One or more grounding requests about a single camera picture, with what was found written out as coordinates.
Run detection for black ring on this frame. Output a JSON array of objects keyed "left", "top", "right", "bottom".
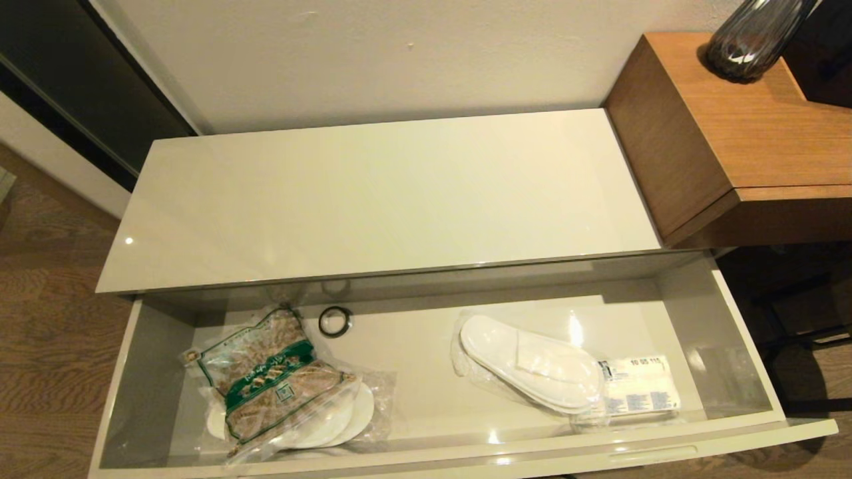
[{"left": 318, "top": 305, "right": 354, "bottom": 339}]

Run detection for cream cabinet drawer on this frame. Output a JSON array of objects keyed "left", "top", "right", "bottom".
[{"left": 88, "top": 251, "right": 839, "bottom": 479}]

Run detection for white slippers in plastic bag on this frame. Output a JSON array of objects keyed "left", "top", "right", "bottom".
[
  {"left": 205, "top": 370, "right": 397, "bottom": 460},
  {"left": 451, "top": 313, "right": 608, "bottom": 416}
]

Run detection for dark ribbed glass vase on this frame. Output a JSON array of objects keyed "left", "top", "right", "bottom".
[{"left": 706, "top": 0, "right": 818, "bottom": 84}]

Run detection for white printed packet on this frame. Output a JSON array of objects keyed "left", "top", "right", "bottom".
[{"left": 586, "top": 355, "right": 682, "bottom": 421}]

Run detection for cream glossy cabinet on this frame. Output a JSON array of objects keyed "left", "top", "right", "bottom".
[{"left": 96, "top": 108, "right": 666, "bottom": 295}]

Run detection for wooden side table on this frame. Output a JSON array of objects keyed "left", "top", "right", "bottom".
[{"left": 603, "top": 32, "right": 852, "bottom": 249}]

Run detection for green snack bag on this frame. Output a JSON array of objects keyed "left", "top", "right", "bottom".
[{"left": 181, "top": 305, "right": 360, "bottom": 456}]

